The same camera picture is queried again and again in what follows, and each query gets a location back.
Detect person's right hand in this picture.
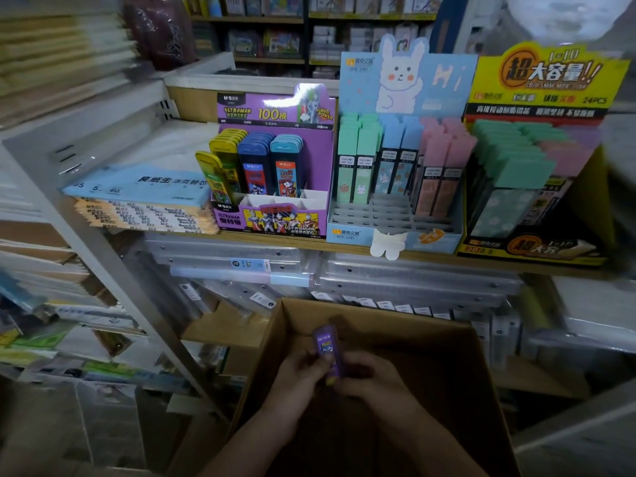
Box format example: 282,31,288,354
333,350,424,434

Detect person's left hand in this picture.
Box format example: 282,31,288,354
262,349,335,434

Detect purple pencil lead case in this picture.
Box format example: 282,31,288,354
312,325,345,387

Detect person's right forearm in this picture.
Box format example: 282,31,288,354
390,406,492,477

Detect person's left forearm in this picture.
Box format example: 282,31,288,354
198,411,300,477

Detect brown cardboard box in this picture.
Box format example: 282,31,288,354
228,297,522,477

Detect row of clear labelled file cases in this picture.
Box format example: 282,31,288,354
171,280,522,365

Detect stack of clear plastic binders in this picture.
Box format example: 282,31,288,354
141,234,525,308

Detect row of light blue lead cases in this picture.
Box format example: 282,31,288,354
270,134,304,198

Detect clear plastic storage box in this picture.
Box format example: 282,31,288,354
74,381,148,470

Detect purple hero print display box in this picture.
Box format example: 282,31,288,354
211,82,338,239

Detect row of dark blue lead cases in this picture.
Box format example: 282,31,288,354
237,131,276,196

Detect single leaning yellow lead case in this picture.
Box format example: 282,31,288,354
195,151,234,205

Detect rows of green bunny lead cases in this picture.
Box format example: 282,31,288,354
335,113,383,205

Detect stack of yellow loose-leaf paper packs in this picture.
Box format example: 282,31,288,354
74,197,220,236

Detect rows of blue bunny lead cases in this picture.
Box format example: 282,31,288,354
373,114,424,196

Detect row of yellow lead cases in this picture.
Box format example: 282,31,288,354
209,128,248,194

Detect rows of pink bunny lead cases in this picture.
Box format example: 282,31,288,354
411,117,478,218

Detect blue loose-leaf paper pack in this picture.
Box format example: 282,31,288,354
62,163,213,208

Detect pile of green dotted lead cases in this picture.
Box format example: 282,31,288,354
467,119,557,239

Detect stacks of colourful paper pads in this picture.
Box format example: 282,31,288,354
0,221,194,393

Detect blue bunny print display box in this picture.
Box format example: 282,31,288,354
326,34,479,261

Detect white shelf tray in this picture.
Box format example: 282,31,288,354
163,51,342,97

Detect background shelf with stationery goods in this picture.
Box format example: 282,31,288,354
179,0,448,80

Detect yellow and black display box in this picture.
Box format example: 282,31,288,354
456,41,631,268

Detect dark red bag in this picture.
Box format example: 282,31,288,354
121,0,198,72

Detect stack of pale notebooks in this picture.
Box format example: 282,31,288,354
0,14,142,131

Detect white metal shelf frame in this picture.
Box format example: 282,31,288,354
0,79,234,428

